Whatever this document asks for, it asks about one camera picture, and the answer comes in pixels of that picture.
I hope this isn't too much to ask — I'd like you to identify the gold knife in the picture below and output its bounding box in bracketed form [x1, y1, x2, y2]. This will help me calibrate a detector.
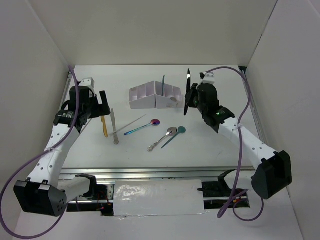
[100, 116, 108, 138]

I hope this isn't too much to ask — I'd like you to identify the white left utensil organizer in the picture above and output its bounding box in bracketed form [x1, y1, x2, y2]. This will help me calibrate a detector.
[129, 81, 156, 109]

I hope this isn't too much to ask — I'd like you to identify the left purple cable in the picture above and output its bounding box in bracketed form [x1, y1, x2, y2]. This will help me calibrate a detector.
[0, 64, 81, 238]

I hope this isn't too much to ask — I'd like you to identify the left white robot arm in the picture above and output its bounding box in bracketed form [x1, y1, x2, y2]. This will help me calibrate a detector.
[13, 78, 111, 217]

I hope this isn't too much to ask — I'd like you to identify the aluminium right rail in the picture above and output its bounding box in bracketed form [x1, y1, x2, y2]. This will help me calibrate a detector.
[238, 66, 280, 177]

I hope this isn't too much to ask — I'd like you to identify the aluminium front rail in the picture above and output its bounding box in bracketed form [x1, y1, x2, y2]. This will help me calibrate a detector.
[61, 163, 256, 181]

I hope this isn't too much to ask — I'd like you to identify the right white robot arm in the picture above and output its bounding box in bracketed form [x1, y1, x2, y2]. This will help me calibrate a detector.
[184, 80, 292, 200]

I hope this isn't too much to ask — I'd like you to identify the black knife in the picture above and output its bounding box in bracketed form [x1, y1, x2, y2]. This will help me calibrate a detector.
[183, 68, 191, 116]

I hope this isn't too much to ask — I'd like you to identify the silver ornate knife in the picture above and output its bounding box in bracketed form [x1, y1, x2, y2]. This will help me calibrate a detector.
[110, 108, 119, 145]

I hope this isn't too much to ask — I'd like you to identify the white utensil organizer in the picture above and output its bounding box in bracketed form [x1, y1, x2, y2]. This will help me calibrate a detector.
[129, 81, 156, 109]
[155, 81, 184, 109]

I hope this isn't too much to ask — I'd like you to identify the purple cable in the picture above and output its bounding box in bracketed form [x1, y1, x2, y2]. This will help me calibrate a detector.
[203, 66, 265, 222]
[0, 64, 81, 238]

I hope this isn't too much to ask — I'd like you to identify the white right utensil organizer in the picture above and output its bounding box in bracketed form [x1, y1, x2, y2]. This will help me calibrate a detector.
[155, 81, 184, 109]

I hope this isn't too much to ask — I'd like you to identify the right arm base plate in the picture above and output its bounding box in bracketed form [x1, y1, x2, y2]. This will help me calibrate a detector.
[197, 174, 232, 198]

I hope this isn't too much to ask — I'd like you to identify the aluminium rail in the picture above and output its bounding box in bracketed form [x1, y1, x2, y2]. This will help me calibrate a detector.
[61, 163, 256, 181]
[238, 66, 280, 177]

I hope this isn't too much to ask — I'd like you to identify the teal knife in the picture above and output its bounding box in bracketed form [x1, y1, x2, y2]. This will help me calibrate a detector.
[161, 75, 166, 97]

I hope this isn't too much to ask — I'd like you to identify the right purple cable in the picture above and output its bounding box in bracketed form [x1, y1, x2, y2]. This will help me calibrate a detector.
[203, 66, 265, 222]

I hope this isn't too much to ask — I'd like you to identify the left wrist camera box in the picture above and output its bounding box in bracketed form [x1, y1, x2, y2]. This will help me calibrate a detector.
[78, 77, 95, 89]

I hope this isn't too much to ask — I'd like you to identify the white chopstick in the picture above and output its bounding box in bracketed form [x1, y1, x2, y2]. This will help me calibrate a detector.
[110, 114, 147, 136]

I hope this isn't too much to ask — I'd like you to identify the white cover plate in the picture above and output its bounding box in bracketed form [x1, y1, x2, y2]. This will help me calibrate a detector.
[113, 179, 205, 217]

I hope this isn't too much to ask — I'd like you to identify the teal spoon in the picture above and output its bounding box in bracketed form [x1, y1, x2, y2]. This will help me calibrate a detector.
[161, 126, 186, 149]

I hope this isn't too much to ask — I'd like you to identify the iridescent rainbow spoon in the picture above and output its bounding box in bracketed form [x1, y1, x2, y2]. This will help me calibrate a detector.
[124, 119, 160, 136]

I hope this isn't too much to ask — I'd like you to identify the silver ornate spoon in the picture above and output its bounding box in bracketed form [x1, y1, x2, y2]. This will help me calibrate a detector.
[147, 127, 178, 152]

